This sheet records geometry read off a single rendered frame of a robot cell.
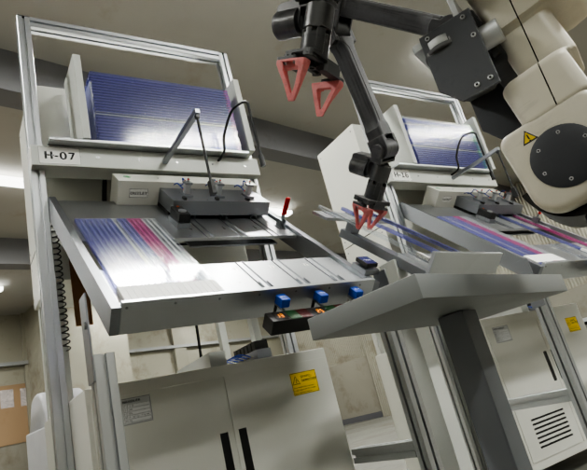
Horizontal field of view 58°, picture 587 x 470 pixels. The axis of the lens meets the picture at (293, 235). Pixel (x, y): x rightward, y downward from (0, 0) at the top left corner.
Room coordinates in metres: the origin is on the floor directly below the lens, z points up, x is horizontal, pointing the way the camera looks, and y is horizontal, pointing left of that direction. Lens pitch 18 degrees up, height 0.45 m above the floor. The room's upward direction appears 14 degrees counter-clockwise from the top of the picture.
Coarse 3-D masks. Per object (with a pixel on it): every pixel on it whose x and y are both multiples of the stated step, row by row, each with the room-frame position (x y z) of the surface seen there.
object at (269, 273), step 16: (208, 272) 1.24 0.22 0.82; (224, 272) 1.26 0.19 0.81; (240, 272) 1.28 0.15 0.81; (256, 272) 1.29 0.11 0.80; (272, 272) 1.32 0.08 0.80; (288, 272) 1.34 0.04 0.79; (304, 272) 1.37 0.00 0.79; (320, 272) 1.39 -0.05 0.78; (336, 272) 1.41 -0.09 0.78; (352, 272) 1.44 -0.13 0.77; (112, 288) 1.07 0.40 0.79; (224, 288) 1.19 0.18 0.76; (240, 288) 1.20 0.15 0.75
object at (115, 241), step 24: (96, 240) 1.22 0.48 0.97; (120, 240) 1.25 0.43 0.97; (144, 240) 1.29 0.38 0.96; (168, 240) 1.32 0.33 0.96; (120, 264) 1.14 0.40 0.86; (144, 264) 1.17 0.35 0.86; (168, 264) 1.20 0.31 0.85; (192, 264) 1.23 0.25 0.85; (120, 288) 1.05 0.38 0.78; (144, 288) 1.08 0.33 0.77; (168, 288) 1.10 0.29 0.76; (192, 288) 1.13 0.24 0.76; (216, 288) 1.15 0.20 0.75
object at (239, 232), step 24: (72, 216) 1.34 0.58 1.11; (96, 216) 1.38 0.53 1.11; (120, 216) 1.42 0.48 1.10; (144, 216) 1.46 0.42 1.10; (216, 216) 1.59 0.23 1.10; (240, 216) 1.64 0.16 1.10; (264, 216) 1.70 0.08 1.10; (192, 240) 1.41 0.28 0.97; (216, 240) 1.45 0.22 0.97; (240, 240) 1.58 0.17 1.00; (264, 240) 1.63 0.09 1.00
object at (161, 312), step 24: (264, 288) 1.18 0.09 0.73; (288, 288) 1.22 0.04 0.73; (312, 288) 1.26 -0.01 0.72; (336, 288) 1.31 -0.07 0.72; (360, 288) 1.36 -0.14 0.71; (144, 312) 1.03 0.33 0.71; (168, 312) 1.06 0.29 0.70; (192, 312) 1.10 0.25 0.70; (216, 312) 1.14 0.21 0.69; (240, 312) 1.18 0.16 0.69; (264, 312) 1.22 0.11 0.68
